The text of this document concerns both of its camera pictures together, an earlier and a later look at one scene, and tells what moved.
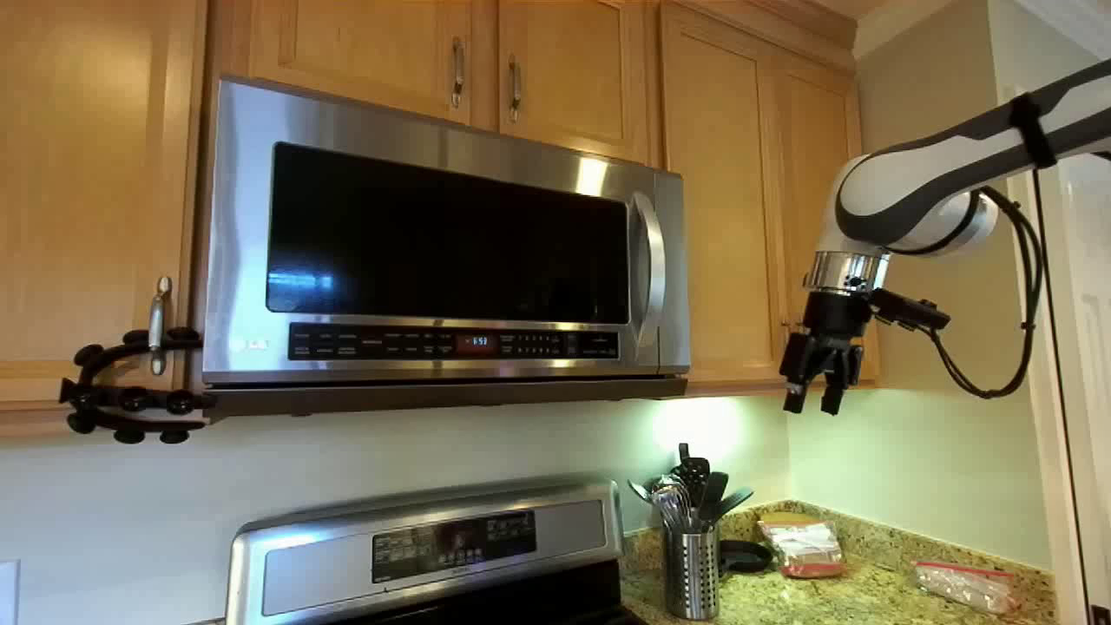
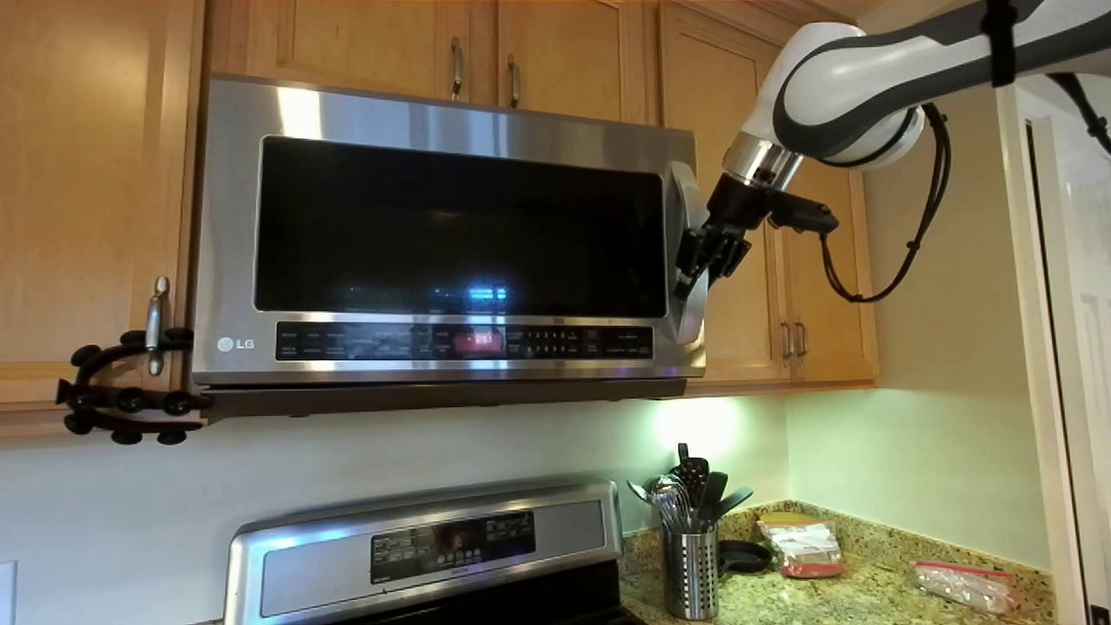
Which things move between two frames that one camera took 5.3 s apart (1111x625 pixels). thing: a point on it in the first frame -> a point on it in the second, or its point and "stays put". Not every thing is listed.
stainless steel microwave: (374, 251) stays put
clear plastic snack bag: (971, 583) stays put
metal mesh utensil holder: (693, 570) stays put
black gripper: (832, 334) -> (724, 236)
